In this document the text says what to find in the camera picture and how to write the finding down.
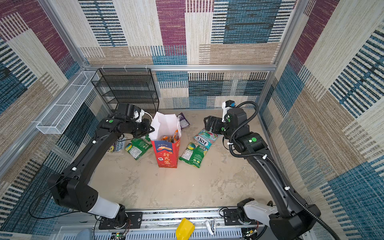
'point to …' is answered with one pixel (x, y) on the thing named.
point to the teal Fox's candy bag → (206, 138)
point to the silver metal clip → (211, 224)
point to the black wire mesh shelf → (126, 85)
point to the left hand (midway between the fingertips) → (155, 126)
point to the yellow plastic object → (184, 230)
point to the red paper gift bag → (165, 134)
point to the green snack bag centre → (193, 154)
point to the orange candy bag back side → (169, 138)
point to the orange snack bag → (176, 136)
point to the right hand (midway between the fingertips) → (212, 123)
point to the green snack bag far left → (137, 148)
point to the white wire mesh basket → (58, 116)
